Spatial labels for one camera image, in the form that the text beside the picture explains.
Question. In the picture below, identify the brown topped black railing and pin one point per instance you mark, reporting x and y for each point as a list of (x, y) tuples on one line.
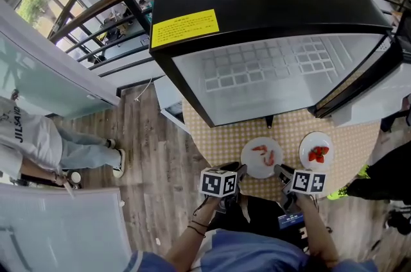
[(106, 1)]

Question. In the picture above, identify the person's blue white shirt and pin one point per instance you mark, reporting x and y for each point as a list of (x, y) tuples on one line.
[(244, 254)]

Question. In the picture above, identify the red strawberries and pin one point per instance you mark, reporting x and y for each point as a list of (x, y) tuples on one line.
[(318, 154)]

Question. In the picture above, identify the large window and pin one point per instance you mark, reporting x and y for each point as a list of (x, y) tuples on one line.
[(35, 4)]

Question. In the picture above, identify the white floor cabinet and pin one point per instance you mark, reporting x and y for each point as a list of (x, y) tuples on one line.
[(167, 94)]

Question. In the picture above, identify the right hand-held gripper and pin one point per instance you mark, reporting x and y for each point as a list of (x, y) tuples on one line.
[(308, 182)]

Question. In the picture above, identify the striped glass partition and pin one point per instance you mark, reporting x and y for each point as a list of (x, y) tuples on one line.
[(64, 232)]

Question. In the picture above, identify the white plate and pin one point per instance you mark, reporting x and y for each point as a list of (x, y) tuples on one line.
[(306, 145), (253, 165)]

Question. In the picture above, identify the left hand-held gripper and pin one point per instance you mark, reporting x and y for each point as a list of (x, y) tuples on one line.
[(213, 182)]

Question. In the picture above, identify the person's black trousers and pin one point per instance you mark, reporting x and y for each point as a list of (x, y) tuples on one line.
[(260, 216)]

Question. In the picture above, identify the neon yellow shoe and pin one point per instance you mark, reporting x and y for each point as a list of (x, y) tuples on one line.
[(337, 193), (363, 171)]

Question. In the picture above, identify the blue screen device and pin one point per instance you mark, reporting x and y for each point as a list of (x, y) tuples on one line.
[(290, 221)]

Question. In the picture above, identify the person's right forearm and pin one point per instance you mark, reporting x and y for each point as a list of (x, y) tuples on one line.
[(316, 232)]

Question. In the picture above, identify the yellow checkered round table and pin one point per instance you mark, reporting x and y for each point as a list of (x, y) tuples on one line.
[(218, 142)]

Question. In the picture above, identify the brown cup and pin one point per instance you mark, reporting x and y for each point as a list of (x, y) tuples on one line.
[(75, 176)]

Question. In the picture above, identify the person's left forearm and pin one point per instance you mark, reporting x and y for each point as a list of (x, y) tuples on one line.
[(189, 242)]

